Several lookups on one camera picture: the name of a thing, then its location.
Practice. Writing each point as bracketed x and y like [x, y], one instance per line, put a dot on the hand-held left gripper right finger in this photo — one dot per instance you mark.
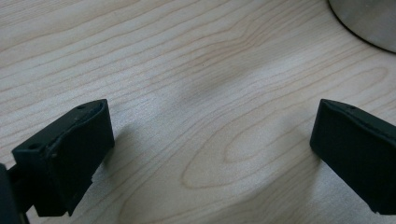
[355, 146]

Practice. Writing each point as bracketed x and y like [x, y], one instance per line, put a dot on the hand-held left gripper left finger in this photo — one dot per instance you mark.
[67, 155]

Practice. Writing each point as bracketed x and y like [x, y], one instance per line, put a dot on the round grey metal base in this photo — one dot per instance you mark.
[367, 18]

